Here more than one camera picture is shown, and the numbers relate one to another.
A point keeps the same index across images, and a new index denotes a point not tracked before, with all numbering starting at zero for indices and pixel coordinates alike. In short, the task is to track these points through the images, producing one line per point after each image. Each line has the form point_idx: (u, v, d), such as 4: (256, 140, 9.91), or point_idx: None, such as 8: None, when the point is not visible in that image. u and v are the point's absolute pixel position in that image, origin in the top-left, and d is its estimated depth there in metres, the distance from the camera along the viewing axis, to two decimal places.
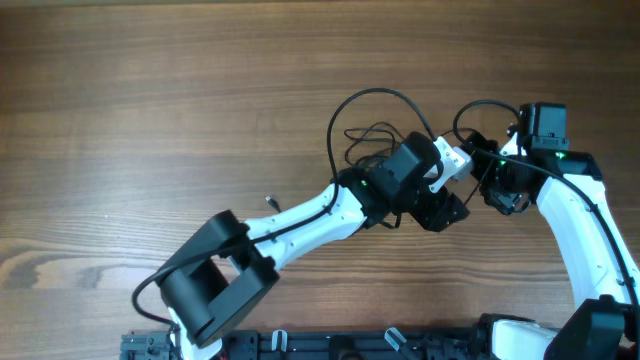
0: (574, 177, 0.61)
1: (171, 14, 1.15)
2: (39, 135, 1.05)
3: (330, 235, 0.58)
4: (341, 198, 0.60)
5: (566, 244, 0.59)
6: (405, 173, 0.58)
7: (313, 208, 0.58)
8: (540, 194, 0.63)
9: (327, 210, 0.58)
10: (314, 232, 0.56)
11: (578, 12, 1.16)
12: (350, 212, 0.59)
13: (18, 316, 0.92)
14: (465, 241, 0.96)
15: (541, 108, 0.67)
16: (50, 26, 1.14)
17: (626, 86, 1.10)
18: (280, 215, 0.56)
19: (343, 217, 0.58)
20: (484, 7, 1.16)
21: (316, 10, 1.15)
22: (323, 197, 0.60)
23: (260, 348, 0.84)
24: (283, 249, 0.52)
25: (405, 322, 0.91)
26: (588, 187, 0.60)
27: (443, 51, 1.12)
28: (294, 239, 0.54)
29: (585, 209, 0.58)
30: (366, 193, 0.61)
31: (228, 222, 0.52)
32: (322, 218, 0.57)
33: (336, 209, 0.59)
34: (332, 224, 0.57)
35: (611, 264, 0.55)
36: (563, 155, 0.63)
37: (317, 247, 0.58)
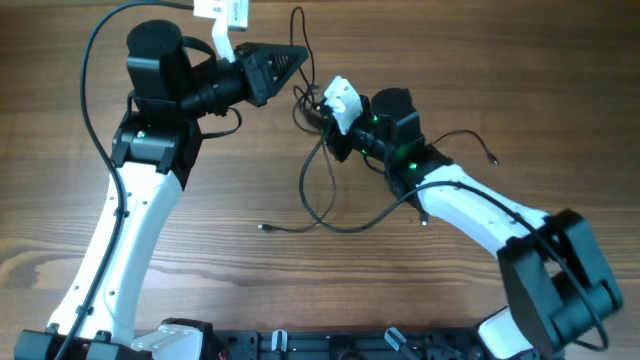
0: (432, 174, 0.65)
1: (171, 14, 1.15)
2: (39, 135, 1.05)
3: (147, 226, 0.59)
4: (129, 187, 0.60)
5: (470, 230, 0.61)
6: (154, 81, 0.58)
7: (108, 223, 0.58)
8: (420, 201, 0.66)
9: (122, 215, 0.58)
10: (125, 246, 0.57)
11: (577, 13, 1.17)
12: (145, 195, 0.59)
13: (17, 316, 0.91)
14: (465, 241, 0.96)
15: (398, 124, 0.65)
16: (51, 26, 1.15)
17: (626, 86, 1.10)
18: (81, 276, 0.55)
19: (143, 204, 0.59)
20: (484, 8, 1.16)
21: (315, 11, 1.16)
22: (112, 199, 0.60)
23: (260, 348, 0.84)
24: (104, 307, 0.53)
25: (405, 322, 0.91)
26: (439, 176, 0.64)
27: (443, 51, 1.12)
28: (112, 285, 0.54)
29: (457, 190, 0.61)
30: (152, 135, 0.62)
31: (35, 336, 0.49)
32: (101, 250, 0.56)
33: (135, 206, 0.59)
34: (131, 225, 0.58)
35: (497, 216, 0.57)
36: (416, 166, 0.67)
37: (148, 244, 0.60)
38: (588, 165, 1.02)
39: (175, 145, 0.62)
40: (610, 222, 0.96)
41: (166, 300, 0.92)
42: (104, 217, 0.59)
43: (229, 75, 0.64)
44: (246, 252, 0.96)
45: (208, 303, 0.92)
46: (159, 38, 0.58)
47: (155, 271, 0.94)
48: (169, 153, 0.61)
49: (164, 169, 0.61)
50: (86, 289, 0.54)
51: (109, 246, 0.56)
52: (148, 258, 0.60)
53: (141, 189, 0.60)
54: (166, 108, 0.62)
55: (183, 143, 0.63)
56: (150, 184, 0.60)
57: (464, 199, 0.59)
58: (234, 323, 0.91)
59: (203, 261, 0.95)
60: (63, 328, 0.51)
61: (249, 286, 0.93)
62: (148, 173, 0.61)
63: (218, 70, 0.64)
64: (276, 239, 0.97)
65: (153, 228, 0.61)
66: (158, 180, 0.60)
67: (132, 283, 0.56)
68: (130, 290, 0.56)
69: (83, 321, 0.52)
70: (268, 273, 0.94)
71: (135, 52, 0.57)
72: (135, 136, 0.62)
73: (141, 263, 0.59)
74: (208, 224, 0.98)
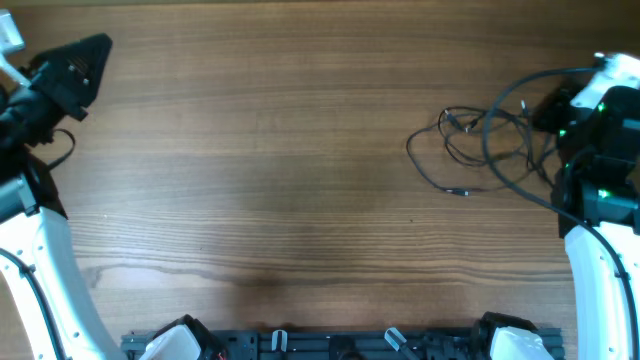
0: (611, 225, 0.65)
1: (171, 14, 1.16)
2: None
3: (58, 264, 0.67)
4: (15, 248, 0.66)
5: (584, 298, 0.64)
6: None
7: (22, 288, 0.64)
8: (574, 234, 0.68)
9: (29, 272, 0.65)
10: (58, 293, 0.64)
11: (578, 13, 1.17)
12: (37, 241, 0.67)
13: (17, 316, 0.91)
14: (465, 241, 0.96)
15: (626, 123, 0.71)
16: (50, 26, 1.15)
17: None
18: (38, 346, 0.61)
19: (40, 250, 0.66)
20: (484, 7, 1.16)
21: (315, 10, 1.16)
22: (7, 267, 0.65)
23: (260, 348, 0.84)
24: (79, 348, 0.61)
25: (405, 322, 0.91)
26: (621, 241, 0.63)
27: (443, 51, 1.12)
28: (70, 328, 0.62)
29: (614, 275, 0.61)
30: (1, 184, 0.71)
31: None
32: (32, 314, 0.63)
33: (33, 257, 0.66)
34: (41, 273, 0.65)
35: (617, 329, 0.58)
36: (608, 195, 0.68)
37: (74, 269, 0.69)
38: None
39: (23, 181, 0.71)
40: None
41: (166, 300, 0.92)
42: (13, 285, 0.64)
43: (33, 103, 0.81)
44: (246, 252, 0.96)
45: (209, 303, 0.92)
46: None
47: (155, 271, 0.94)
48: (26, 193, 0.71)
49: (30, 211, 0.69)
50: (50, 352, 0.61)
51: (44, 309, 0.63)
52: (79, 281, 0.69)
53: (21, 241, 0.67)
54: None
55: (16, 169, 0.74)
56: (32, 232, 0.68)
57: (608, 288, 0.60)
58: (235, 323, 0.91)
59: (204, 261, 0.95)
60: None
61: (250, 286, 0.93)
62: (19, 222, 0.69)
63: (16, 105, 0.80)
64: (276, 240, 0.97)
65: (65, 259, 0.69)
66: (37, 221, 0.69)
67: (83, 314, 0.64)
68: (88, 322, 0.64)
69: None
70: (269, 273, 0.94)
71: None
72: None
73: (81, 296, 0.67)
74: (208, 224, 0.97)
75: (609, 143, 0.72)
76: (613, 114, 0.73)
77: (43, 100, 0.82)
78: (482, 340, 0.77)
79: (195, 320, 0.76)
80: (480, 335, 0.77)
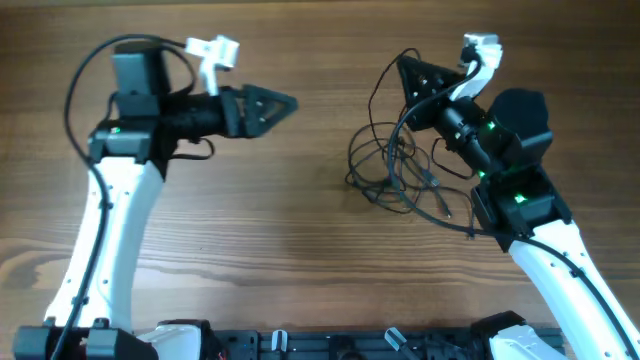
0: (543, 228, 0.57)
1: (172, 14, 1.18)
2: (40, 135, 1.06)
3: (133, 215, 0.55)
4: (108, 179, 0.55)
5: (559, 310, 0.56)
6: (140, 74, 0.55)
7: (93, 220, 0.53)
8: (514, 249, 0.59)
9: (107, 207, 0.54)
10: (116, 237, 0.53)
11: (575, 15, 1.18)
12: (129, 184, 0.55)
13: (17, 316, 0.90)
14: (465, 241, 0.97)
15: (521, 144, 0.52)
16: (53, 28, 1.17)
17: (626, 86, 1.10)
18: (73, 271, 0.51)
19: (127, 195, 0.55)
20: (483, 9, 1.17)
21: (316, 11, 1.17)
22: (94, 194, 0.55)
23: (260, 348, 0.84)
24: (101, 297, 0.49)
25: (405, 322, 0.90)
26: (557, 241, 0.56)
27: (444, 50, 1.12)
28: (103, 273, 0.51)
29: (571, 274, 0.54)
30: (127, 129, 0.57)
31: (27, 336, 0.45)
32: (84, 243, 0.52)
33: (118, 196, 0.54)
34: (118, 215, 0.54)
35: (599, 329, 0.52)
36: (525, 199, 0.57)
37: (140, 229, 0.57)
38: (589, 165, 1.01)
39: (150, 136, 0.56)
40: (610, 223, 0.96)
41: (167, 300, 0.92)
42: (87, 213, 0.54)
43: (210, 107, 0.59)
44: (246, 252, 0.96)
45: (209, 303, 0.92)
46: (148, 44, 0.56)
47: (155, 270, 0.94)
48: (145, 144, 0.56)
49: (140, 158, 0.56)
50: (79, 280, 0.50)
51: (99, 237, 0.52)
52: (140, 242, 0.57)
53: (119, 174, 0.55)
54: (145, 101, 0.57)
55: (162, 134, 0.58)
56: (131, 174, 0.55)
57: (574, 290, 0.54)
58: (235, 323, 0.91)
59: (204, 261, 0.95)
60: (60, 319, 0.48)
61: (250, 286, 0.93)
62: (125, 163, 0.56)
63: (201, 100, 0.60)
64: (276, 239, 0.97)
65: (141, 215, 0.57)
66: (138, 170, 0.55)
67: (125, 274, 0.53)
68: (124, 277, 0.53)
69: (79, 311, 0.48)
70: (269, 273, 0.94)
71: (122, 47, 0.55)
72: (109, 132, 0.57)
73: (133, 252, 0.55)
74: (208, 224, 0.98)
75: (472, 159, 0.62)
76: (460, 124, 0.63)
77: (216, 104, 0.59)
78: (478, 354, 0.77)
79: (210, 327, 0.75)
80: (476, 349, 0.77)
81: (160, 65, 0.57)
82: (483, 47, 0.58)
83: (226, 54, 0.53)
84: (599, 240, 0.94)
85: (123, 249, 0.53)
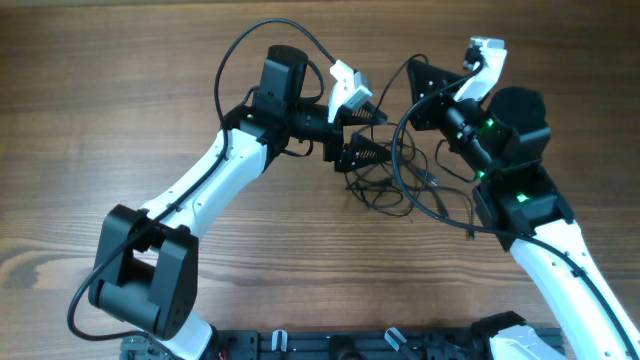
0: (546, 227, 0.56)
1: (171, 14, 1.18)
2: (39, 135, 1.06)
3: (236, 176, 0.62)
4: (232, 141, 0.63)
5: (560, 310, 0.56)
6: (280, 81, 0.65)
7: (207, 163, 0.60)
8: (516, 248, 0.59)
9: (223, 157, 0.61)
10: (221, 180, 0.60)
11: (575, 14, 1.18)
12: (244, 150, 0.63)
13: (17, 316, 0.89)
14: (465, 242, 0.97)
15: (521, 139, 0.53)
16: (52, 27, 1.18)
17: (625, 85, 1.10)
18: (177, 185, 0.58)
19: (240, 158, 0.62)
20: (482, 9, 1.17)
21: (315, 10, 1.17)
22: (215, 147, 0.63)
23: (260, 348, 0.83)
24: (192, 213, 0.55)
25: (405, 322, 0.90)
26: (560, 240, 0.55)
27: (444, 50, 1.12)
28: (200, 197, 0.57)
29: (572, 273, 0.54)
30: (255, 123, 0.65)
31: (121, 215, 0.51)
32: (194, 174, 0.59)
33: (232, 154, 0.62)
34: (230, 166, 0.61)
35: (601, 330, 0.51)
36: (528, 198, 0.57)
37: (231, 188, 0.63)
38: (589, 165, 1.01)
39: (274, 133, 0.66)
40: (610, 223, 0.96)
41: None
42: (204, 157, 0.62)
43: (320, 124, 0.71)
44: (246, 252, 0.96)
45: (209, 304, 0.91)
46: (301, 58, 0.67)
47: None
48: (270, 134, 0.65)
49: (262, 140, 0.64)
50: (180, 193, 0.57)
51: (210, 170, 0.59)
52: (227, 199, 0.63)
53: (238, 142, 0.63)
54: (276, 104, 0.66)
55: (280, 133, 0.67)
56: (249, 144, 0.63)
57: (576, 292, 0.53)
58: (234, 323, 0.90)
59: (204, 261, 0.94)
60: (152, 214, 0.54)
61: (249, 286, 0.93)
62: (249, 137, 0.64)
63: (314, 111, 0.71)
64: (276, 239, 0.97)
65: (238, 179, 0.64)
66: (253, 148, 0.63)
67: (209, 212, 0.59)
68: (209, 213, 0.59)
69: (172, 214, 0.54)
70: (269, 273, 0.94)
71: (276, 56, 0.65)
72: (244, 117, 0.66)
73: (219, 204, 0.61)
74: None
75: (472, 158, 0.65)
76: (462, 125, 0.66)
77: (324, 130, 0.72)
78: (478, 355, 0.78)
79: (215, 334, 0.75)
80: (476, 348, 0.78)
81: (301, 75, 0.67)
82: (489, 55, 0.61)
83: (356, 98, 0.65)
84: (599, 240, 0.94)
85: (219, 195, 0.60)
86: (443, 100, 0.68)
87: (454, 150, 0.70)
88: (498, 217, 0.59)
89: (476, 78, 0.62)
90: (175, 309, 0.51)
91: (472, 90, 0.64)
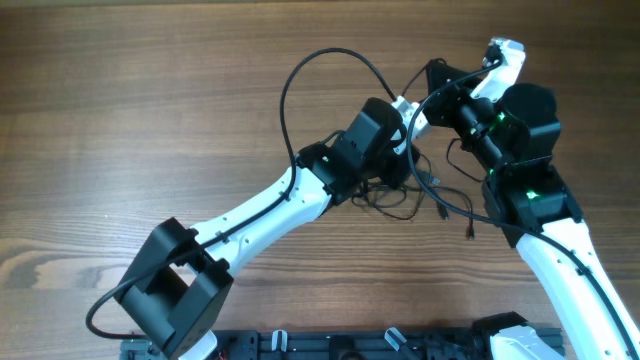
0: (552, 225, 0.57)
1: (172, 14, 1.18)
2: (39, 135, 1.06)
3: (293, 219, 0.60)
4: (299, 180, 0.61)
5: (560, 308, 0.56)
6: (368, 138, 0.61)
7: (269, 198, 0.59)
8: (521, 246, 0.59)
9: (285, 197, 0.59)
10: (276, 221, 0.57)
11: (575, 14, 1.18)
12: (309, 195, 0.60)
13: (17, 316, 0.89)
14: (465, 242, 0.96)
15: (532, 133, 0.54)
16: (52, 27, 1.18)
17: (626, 86, 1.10)
18: (233, 212, 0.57)
19: (302, 202, 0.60)
20: (482, 9, 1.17)
21: (315, 11, 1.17)
22: (282, 182, 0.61)
23: (260, 348, 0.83)
24: (237, 249, 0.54)
25: (405, 322, 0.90)
26: (567, 238, 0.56)
27: (444, 51, 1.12)
28: (249, 234, 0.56)
29: (577, 272, 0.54)
30: (328, 168, 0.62)
31: (173, 230, 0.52)
32: (251, 208, 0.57)
33: (294, 195, 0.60)
34: (290, 210, 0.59)
35: (604, 330, 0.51)
36: (537, 195, 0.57)
37: (282, 232, 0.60)
38: (589, 165, 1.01)
39: (344, 186, 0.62)
40: (610, 223, 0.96)
41: None
42: (268, 190, 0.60)
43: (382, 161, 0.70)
44: None
45: None
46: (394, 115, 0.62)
47: None
48: (337, 183, 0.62)
49: (327, 188, 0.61)
50: (232, 222, 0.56)
51: (267, 208, 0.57)
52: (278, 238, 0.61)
53: (309, 185, 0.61)
54: (355, 157, 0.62)
55: (350, 184, 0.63)
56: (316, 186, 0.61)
57: (579, 290, 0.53)
58: (235, 322, 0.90)
59: None
60: (199, 237, 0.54)
61: (249, 286, 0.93)
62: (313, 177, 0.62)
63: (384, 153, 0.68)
64: (276, 239, 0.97)
65: (295, 222, 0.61)
66: (320, 195, 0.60)
67: (256, 249, 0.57)
68: (255, 250, 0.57)
69: (216, 245, 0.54)
70: (269, 273, 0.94)
71: (372, 111, 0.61)
72: (319, 159, 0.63)
73: (269, 242, 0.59)
74: None
75: (485, 156, 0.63)
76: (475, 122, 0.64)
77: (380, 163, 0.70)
78: (478, 353, 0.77)
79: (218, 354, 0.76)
80: (476, 346, 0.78)
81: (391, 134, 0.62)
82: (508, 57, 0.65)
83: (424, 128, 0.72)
84: (598, 240, 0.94)
85: (271, 235, 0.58)
86: (457, 97, 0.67)
87: (466, 149, 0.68)
88: (504, 212, 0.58)
89: (494, 74, 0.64)
90: (190, 334, 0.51)
91: (487, 89, 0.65)
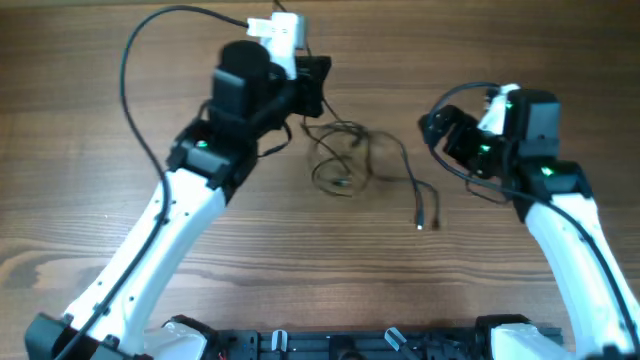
0: (564, 198, 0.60)
1: (172, 14, 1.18)
2: (39, 135, 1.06)
3: (184, 236, 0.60)
4: (175, 195, 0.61)
5: (565, 277, 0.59)
6: (235, 97, 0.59)
7: (148, 228, 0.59)
8: (530, 217, 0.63)
9: (162, 221, 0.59)
10: (159, 254, 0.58)
11: (576, 13, 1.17)
12: (191, 207, 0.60)
13: (17, 316, 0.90)
14: (465, 241, 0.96)
15: (531, 105, 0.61)
16: (52, 27, 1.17)
17: (626, 85, 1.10)
18: (107, 273, 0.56)
19: (185, 216, 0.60)
20: (483, 8, 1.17)
21: (315, 10, 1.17)
22: (157, 201, 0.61)
23: (260, 348, 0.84)
24: (121, 311, 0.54)
25: (405, 322, 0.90)
26: (575, 209, 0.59)
27: (443, 51, 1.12)
28: (131, 291, 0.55)
29: (580, 239, 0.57)
30: (213, 150, 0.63)
31: (45, 326, 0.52)
32: (126, 258, 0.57)
33: (176, 215, 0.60)
34: (170, 232, 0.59)
35: (607, 301, 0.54)
36: (552, 172, 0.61)
37: (176, 252, 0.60)
38: (588, 166, 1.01)
39: (230, 162, 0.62)
40: (609, 223, 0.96)
41: (167, 301, 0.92)
42: (145, 217, 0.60)
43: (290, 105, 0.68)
44: (245, 252, 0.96)
45: (208, 303, 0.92)
46: (251, 57, 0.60)
47: None
48: (224, 168, 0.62)
49: (212, 184, 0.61)
50: (109, 282, 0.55)
51: (143, 246, 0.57)
52: (178, 254, 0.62)
53: (186, 201, 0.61)
54: (235, 124, 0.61)
55: (243, 159, 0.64)
56: (198, 198, 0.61)
57: (583, 257, 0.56)
58: (234, 322, 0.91)
59: (204, 261, 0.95)
60: (79, 316, 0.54)
61: (249, 286, 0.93)
62: (198, 186, 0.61)
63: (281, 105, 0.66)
64: (276, 239, 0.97)
65: (190, 234, 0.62)
66: (207, 195, 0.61)
67: (153, 285, 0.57)
68: (149, 294, 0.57)
69: (97, 321, 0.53)
70: (269, 273, 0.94)
71: (227, 69, 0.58)
72: (194, 145, 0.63)
73: (168, 267, 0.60)
74: None
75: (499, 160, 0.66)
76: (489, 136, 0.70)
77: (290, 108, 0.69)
78: (478, 347, 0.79)
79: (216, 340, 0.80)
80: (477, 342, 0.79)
81: (259, 83, 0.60)
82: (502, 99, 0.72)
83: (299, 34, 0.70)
84: None
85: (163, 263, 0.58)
86: (468, 127, 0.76)
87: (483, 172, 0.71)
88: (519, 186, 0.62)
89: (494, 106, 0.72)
90: None
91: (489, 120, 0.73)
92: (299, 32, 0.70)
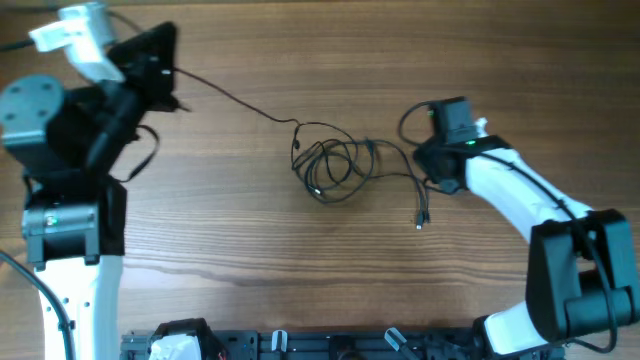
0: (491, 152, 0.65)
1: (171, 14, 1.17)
2: None
3: (101, 315, 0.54)
4: (62, 294, 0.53)
5: (511, 207, 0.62)
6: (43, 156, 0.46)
7: (56, 342, 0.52)
8: (469, 175, 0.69)
9: (67, 328, 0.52)
10: (88, 349, 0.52)
11: (576, 14, 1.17)
12: (87, 295, 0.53)
13: (17, 317, 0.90)
14: (466, 241, 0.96)
15: (444, 105, 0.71)
16: None
17: (626, 86, 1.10)
18: None
19: (86, 306, 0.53)
20: (483, 8, 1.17)
21: (316, 10, 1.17)
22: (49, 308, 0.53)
23: (260, 348, 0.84)
24: None
25: (405, 322, 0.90)
26: (503, 155, 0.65)
27: (443, 51, 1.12)
28: None
29: (507, 169, 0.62)
30: (66, 214, 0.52)
31: None
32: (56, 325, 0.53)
33: (77, 312, 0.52)
34: (83, 329, 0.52)
35: (541, 199, 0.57)
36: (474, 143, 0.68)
37: (107, 326, 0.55)
38: (589, 166, 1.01)
39: (95, 222, 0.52)
40: None
41: (166, 301, 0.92)
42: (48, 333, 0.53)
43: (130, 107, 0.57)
44: (245, 252, 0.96)
45: (209, 303, 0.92)
46: (27, 98, 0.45)
47: (155, 271, 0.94)
48: (93, 237, 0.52)
49: (89, 260, 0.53)
50: None
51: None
52: (113, 321, 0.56)
53: (74, 292, 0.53)
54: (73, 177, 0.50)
55: (104, 211, 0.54)
56: (86, 284, 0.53)
57: (512, 181, 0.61)
58: (235, 322, 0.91)
59: (204, 262, 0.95)
60: None
61: (250, 287, 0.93)
62: (77, 271, 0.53)
63: (119, 118, 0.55)
64: (276, 240, 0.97)
65: (108, 304, 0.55)
66: (92, 274, 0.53)
67: None
68: None
69: None
70: (269, 273, 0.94)
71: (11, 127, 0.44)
72: (45, 224, 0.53)
73: (110, 343, 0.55)
74: (208, 224, 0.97)
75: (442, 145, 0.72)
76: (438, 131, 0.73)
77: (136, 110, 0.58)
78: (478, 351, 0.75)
79: (205, 326, 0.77)
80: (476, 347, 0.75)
81: (64, 122, 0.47)
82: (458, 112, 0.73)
83: (98, 23, 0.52)
84: None
85: (99, 351, 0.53)
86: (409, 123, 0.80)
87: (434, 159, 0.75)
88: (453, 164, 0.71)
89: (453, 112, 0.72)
90: None
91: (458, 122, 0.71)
92: (101, 27, 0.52)
